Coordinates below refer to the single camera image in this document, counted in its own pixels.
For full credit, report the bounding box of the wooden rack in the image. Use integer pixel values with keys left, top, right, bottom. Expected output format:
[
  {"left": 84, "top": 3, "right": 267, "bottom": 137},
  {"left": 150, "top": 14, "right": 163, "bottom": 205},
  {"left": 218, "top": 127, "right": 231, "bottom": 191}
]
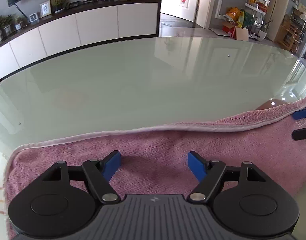
[{"left": 275, "top": 7, "right": 306, "bottom": 53}]

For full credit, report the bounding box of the red box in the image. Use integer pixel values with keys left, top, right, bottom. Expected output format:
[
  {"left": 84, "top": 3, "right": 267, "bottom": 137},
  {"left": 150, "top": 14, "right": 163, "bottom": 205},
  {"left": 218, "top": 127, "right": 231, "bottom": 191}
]
[{"left": 222, "top": 21, "right": 237, "bottom": 37}]

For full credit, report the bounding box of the small potted plant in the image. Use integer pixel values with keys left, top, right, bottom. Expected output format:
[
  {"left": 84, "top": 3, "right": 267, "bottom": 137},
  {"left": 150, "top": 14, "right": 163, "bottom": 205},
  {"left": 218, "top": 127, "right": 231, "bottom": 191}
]
[{"left": 14, "top": 16, "right": 25, "bottom": 30}]

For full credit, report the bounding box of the yellow flower plant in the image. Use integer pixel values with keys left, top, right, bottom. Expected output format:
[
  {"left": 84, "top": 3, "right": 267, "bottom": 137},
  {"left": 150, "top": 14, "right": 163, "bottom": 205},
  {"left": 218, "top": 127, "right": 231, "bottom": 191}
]
[{"left": 51, "top": 0, "right": 67, "bottom": 13}]

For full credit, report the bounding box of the yellow bag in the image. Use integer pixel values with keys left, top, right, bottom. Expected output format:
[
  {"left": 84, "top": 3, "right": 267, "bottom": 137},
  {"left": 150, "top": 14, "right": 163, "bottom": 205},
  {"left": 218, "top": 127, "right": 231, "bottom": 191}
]
[{"left": 226, "top": 7, "right": 243, "bottom": 23}]

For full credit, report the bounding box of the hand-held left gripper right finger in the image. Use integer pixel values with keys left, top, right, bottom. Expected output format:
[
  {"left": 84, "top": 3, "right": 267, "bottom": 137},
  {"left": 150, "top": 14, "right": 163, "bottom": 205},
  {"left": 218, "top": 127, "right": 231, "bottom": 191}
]
[{"left": 187, "top": 151, "right": 267, "bottom": 204}]

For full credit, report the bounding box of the pink towel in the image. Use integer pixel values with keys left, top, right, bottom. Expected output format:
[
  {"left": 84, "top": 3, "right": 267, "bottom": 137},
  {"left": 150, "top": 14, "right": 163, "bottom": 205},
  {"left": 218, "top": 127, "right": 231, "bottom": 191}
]
[{"left": 4, "top": 97, "right": 306, "bottom": 240}]

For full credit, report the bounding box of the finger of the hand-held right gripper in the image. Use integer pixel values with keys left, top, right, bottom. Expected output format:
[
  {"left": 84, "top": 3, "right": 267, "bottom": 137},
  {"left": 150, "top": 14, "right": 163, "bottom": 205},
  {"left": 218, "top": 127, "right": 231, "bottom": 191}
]
[
  {"left": 292, "top": 129, "right": 306, "bottom": 141},
  {"left": 292, "top": 108, "right": 306, "bottom": 120}
]

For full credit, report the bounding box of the cardboard panel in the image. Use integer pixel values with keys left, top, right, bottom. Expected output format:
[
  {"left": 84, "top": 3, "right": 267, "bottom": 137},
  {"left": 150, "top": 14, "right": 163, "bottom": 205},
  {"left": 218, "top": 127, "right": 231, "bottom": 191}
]
[{"left": 235, "top": 27, "right": 249, "bottom": 42}]

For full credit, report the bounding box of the green bag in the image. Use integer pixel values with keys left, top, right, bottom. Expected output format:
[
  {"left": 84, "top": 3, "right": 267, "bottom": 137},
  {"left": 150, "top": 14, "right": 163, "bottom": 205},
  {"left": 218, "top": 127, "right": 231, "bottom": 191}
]
[{"left": 240, "top": 10, "right": 255, "bottom": 28}]

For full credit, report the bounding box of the potted plant in grey pot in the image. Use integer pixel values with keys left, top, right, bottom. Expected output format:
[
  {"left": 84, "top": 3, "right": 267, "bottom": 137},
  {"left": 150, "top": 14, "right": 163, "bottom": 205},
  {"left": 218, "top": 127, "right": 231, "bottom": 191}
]
[{"left": 0, "top": 15, "right": 15, "bottom": 37}]

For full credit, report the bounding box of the white TV cabinet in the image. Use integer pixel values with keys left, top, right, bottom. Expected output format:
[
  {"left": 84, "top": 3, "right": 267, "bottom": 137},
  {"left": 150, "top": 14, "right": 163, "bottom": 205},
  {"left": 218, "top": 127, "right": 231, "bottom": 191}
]
[{"left": 0, "top": 0, "right": 162, "bottom": 80}]

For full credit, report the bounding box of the white photo frame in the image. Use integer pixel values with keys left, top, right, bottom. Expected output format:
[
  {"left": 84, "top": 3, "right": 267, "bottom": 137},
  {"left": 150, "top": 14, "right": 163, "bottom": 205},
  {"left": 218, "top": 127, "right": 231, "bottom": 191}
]
[{"left": 40, "top": 0, "right": 52, "bottom": 18}]

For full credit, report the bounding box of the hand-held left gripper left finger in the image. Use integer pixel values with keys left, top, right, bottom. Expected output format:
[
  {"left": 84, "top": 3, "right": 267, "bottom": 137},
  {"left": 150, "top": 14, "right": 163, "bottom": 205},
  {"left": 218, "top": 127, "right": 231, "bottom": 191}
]
[{"left": 41, "top": 150, "right": 121, "bottom": 204}]

